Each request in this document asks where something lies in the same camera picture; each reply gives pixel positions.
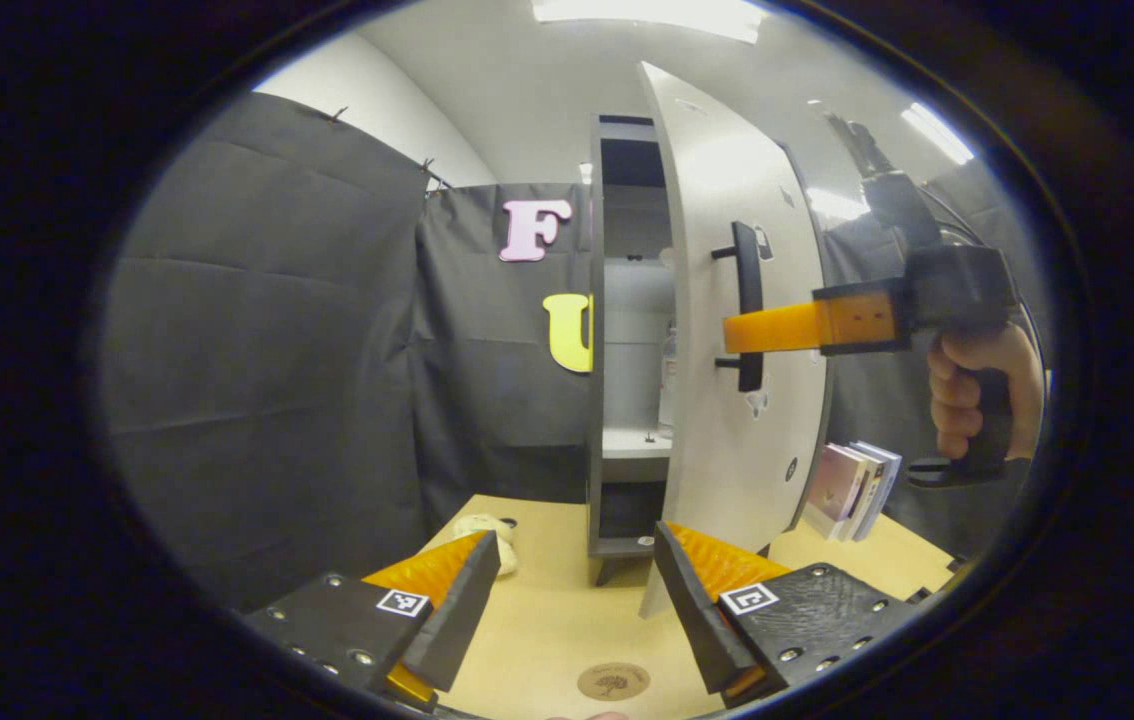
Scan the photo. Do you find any light grey cabinet door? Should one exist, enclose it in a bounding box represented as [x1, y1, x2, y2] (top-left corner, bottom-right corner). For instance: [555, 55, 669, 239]
[639, 62, 833, 618]

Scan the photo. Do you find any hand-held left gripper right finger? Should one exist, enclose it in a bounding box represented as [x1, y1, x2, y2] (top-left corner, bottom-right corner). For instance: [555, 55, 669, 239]
[654, 520, 920, 711]

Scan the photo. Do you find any white cover book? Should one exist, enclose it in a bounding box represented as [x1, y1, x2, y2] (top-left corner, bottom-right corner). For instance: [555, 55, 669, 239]
[842, 445, 890, 543]

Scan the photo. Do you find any black door handle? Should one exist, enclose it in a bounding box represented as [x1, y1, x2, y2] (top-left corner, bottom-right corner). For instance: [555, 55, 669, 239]
[712, 222, 766, 393]

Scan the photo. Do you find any round brown coaster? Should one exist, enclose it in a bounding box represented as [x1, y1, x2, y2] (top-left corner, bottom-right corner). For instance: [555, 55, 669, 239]
[577, 662, 651, 702]

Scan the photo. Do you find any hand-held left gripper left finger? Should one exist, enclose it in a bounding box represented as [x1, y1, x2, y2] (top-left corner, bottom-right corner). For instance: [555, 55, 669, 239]
[247, 530, 503, 714]

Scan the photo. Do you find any long ceiling light panel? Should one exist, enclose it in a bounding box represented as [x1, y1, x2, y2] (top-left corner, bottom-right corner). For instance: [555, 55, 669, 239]
[532, 0, 770, 44]

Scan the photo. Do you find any grey cabinet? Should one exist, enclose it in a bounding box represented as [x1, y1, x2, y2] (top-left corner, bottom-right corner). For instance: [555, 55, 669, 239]
[585, 113, 836, 588]

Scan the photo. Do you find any pale blue cover book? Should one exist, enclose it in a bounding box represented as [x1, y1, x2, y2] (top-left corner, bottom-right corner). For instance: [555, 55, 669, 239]
[857, 440, 903, 541]

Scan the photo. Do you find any cream plush toy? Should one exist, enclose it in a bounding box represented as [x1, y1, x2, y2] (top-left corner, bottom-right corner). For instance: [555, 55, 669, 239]
[452, 514, 519, 577]

